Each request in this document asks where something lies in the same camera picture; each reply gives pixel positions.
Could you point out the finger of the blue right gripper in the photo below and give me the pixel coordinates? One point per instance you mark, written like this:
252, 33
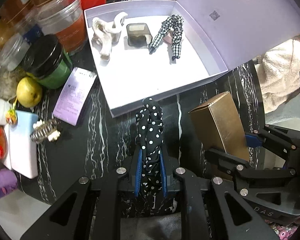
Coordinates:
253, 140
225, 162

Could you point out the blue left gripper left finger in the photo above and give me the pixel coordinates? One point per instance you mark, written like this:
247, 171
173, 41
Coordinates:
138, 174

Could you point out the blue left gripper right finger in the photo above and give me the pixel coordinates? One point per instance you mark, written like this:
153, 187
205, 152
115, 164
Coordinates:
163, 175

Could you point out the gold cardboard box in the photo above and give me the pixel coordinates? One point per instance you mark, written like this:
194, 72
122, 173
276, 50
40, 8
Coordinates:
217, 125

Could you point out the black polka dot scrunchie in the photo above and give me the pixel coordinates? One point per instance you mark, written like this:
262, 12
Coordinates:
150, 128

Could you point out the black white gingham scrunchie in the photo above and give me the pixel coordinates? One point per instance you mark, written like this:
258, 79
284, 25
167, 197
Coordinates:
171, 30

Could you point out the white pearly hair claw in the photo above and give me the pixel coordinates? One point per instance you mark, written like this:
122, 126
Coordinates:
106, 34

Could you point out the pink round compact case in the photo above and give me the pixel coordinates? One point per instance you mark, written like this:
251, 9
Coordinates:
168, 39

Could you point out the purple rectangular product box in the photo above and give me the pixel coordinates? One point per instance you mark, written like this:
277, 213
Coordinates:
73, 95

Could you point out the pastel blue pink box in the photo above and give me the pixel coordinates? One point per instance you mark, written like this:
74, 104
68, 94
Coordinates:
21, 153

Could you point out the lavender open gift box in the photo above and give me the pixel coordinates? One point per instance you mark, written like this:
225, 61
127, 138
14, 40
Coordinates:
218, 36

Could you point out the yellow pear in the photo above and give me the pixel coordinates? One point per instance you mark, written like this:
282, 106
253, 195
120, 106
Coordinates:
29, 92

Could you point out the purple soft pouch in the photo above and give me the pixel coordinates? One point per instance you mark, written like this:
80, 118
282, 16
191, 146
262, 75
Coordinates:
8, 182

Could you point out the green jar black lid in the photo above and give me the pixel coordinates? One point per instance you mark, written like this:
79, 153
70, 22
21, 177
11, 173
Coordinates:
47, 62

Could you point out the clear jar with oats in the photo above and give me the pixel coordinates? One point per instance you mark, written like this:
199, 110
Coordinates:
8, 84

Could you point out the clear jar orange label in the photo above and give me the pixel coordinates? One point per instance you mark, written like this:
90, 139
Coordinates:
65, 19

